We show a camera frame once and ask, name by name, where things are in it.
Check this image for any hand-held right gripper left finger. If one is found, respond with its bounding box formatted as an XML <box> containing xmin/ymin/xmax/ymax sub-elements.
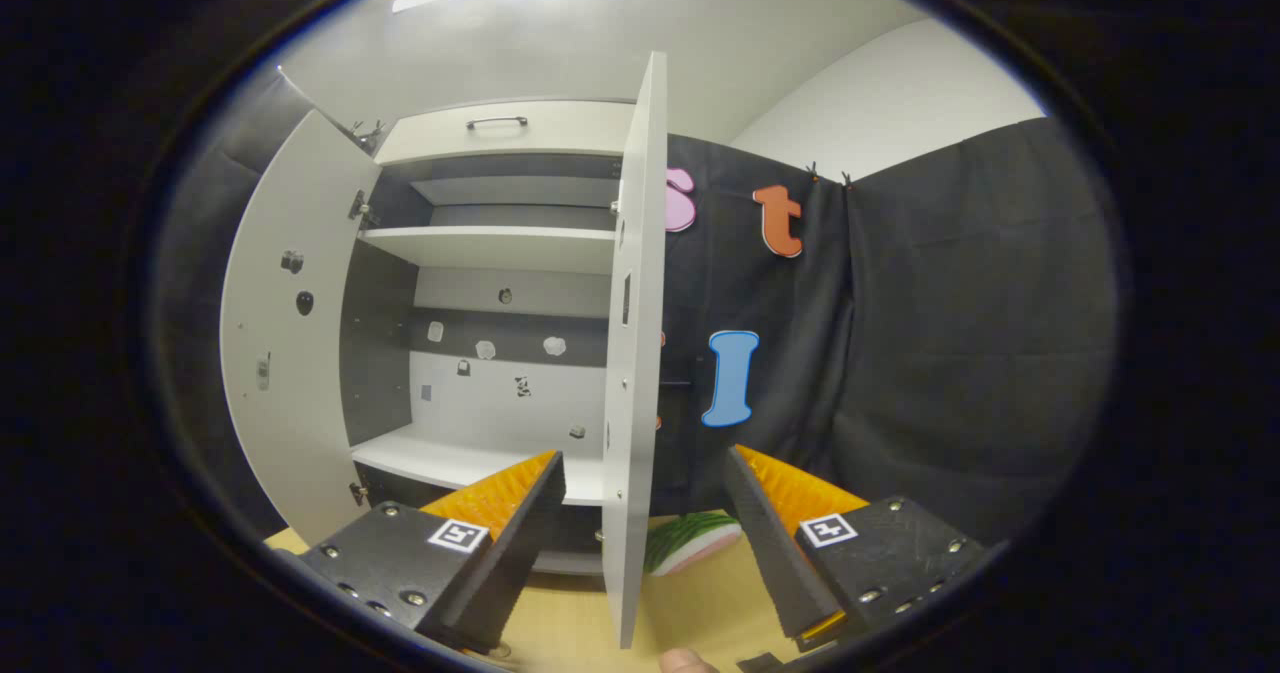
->
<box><xmin>298</xmin><ymin>450</ymin><xmax>567</xmax><ymax>656</ymax></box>

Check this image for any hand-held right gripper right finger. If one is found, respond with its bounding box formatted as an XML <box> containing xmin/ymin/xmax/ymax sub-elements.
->
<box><xmin>722</xmin><ymin>443</ymin><xmax>986</xmax><ymax>654</ymax></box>

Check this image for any white grey cabinet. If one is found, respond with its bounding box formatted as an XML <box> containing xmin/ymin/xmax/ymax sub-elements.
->
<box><xmin>338</xmin><ymin>98</ymin><xmax>641</xmax><ymax>576</ymax></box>

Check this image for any white cabinet door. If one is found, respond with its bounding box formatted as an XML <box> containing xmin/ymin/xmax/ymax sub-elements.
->
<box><xmin>600</xmin><ymin>50</ymin><xmax>669</xmax><ymax>651</ymax></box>
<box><xmin>218</xmin><ymin>108</ymin><xmax>383</xmax><ymax>546</ymax></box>

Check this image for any white cabinet shelf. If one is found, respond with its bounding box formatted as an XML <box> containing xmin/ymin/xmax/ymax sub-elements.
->
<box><xmin>358</xmin><ymin>225</ymin><xmax>618</xmax><ymax>276</ymax></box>

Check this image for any white cabinet drawer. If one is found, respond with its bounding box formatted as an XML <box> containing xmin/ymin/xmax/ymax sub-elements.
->
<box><xmin>373</xmin><ymin>100</ymin><xmax>638</xmax><ymax>166</ymax></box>

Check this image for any watermelon slice toy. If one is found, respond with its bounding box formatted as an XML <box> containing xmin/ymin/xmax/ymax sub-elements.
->
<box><xmin>643</xmin><ymin>511</ymin><xmax>743</xmax><ymax>577</ymax></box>

